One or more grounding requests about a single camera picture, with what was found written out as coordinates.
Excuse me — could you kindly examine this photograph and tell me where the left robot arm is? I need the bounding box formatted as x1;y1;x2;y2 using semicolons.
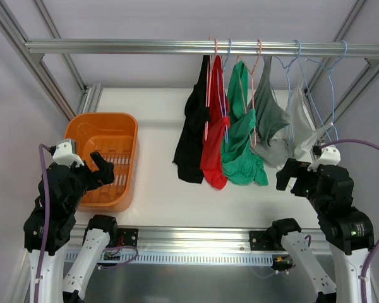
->
23;151;119;302

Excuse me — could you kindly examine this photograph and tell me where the white tank top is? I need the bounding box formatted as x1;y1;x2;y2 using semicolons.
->
287;76;317;159

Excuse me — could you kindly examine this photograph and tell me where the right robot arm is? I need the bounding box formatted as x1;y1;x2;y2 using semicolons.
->
262;158;374;302

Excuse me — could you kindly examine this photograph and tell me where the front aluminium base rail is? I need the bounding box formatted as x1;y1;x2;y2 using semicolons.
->
66;225;335;253

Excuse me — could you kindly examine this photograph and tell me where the black tank top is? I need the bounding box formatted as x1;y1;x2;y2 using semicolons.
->
172;56;210;184

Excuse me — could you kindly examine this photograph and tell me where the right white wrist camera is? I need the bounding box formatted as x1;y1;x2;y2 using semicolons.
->
307;145;340;171

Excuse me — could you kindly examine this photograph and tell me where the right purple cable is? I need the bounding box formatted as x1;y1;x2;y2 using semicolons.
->
320;138;379;303

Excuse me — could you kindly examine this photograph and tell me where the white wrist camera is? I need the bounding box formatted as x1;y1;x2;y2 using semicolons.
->
307;145;340;171
52;138;84;167

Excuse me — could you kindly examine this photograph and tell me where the blue wire hanger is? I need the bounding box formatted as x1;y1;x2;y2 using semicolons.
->
307;40;348;140
275;40;301;142
297;57;332;141
216;38;233;143

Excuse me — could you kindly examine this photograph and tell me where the grey tank top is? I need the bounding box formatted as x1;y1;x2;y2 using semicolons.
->
248;56;291;166

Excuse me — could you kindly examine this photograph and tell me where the white slotted cable duct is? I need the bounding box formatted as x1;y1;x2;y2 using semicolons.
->
65;249;274;266

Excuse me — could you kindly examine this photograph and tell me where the aluminium hanging rail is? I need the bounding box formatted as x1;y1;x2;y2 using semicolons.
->
25;39;379;59

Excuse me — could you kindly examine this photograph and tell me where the red tank top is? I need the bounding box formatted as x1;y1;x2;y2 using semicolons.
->
200;55;231;190

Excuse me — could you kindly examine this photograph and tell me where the orange plastic tub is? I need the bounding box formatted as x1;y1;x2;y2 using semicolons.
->
64;112;139;213

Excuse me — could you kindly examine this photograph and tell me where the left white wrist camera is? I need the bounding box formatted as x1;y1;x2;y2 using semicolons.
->
52;138;84;167

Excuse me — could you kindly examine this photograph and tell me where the pink wire hanger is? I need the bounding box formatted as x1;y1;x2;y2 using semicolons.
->
244;39;262;148
203;39;224;142

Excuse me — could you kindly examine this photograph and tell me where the green tank top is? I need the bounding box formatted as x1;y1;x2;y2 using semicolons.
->
222;61;268;186

